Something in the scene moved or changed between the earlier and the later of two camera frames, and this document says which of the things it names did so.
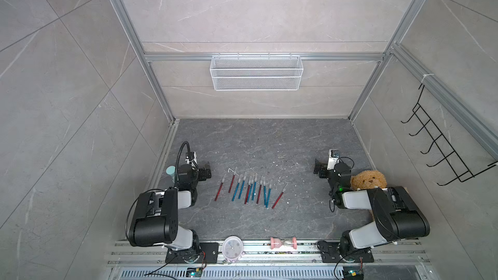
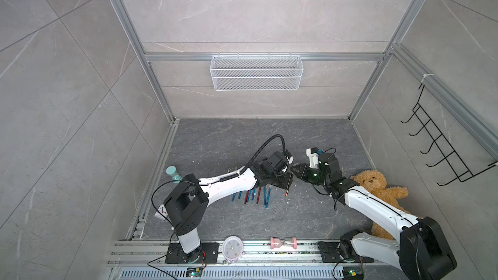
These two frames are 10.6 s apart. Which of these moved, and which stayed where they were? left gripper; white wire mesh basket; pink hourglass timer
Moved: left gripper
Stayed: pink hourglass timer; white wire mesh basket
